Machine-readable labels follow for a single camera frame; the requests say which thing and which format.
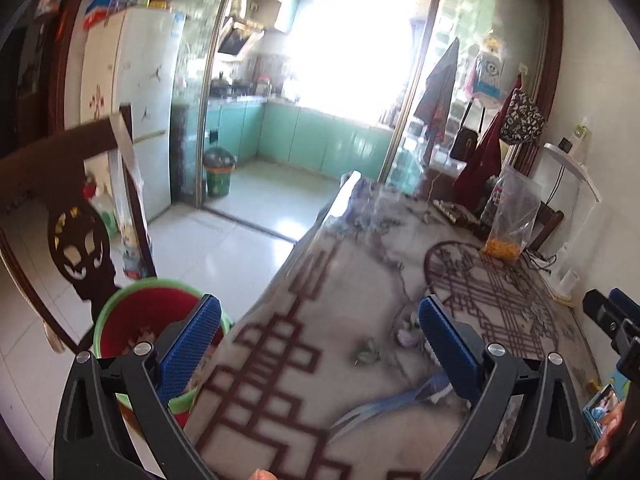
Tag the black handbag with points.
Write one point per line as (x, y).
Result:
(465, 145)

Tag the dark red hanging cloth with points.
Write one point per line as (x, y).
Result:
(480, 170)

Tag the person's left hand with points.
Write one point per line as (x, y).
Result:
(264, 475)

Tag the white blue smiley bag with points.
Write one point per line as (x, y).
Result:
(487, 75)

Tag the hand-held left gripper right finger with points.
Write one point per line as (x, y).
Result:
(447, 345)

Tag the blue label bottle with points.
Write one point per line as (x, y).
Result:
(132, 255)

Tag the white refrigerator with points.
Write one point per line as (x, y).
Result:
(145, 85)

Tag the black wok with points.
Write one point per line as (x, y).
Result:
(220, 86)

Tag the phone showing video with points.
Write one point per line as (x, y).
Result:
(605, 407)

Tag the white cup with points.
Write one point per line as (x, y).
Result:
(569, 284)

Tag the red bucket green rim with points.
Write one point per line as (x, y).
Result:
(130, 325)

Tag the carved dark wooden chair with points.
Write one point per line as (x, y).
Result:
(45, 185)

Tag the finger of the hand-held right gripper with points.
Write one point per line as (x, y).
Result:
(627, 304)
(600, 310)

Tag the plain wooden chair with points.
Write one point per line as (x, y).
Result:
(547, 225)

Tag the teal kitchen base cabinets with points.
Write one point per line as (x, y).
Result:
(310, 135)

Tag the plastic bottle pink label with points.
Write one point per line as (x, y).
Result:
(495, 200)

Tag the green kitchen trash bin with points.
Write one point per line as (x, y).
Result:
(219, 175)

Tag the frosted glass sliding door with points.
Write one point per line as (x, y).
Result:
(200, 110)
(500, 20)

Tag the range hood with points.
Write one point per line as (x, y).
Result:
(240, 40)

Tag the blue red hanging towel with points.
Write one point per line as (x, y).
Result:
(440, 95)

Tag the blue red carton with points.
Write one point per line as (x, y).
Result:
(97, 12)

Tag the dark snack packet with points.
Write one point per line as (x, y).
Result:
(457, 214)

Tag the white desk lamp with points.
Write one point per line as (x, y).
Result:
(570, 165)

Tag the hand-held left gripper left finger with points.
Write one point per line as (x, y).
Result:
(192, 340)

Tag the black white patterned bag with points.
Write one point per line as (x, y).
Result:
(522, 117)

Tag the white green wall device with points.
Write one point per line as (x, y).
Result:
(581, 135)

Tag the teal wall cabinet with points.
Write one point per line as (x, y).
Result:
(286, 15)

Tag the person's right hand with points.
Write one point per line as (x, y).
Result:
(607, 435)

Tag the zip bag with orange snacks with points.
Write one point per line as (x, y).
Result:
(515, 220)

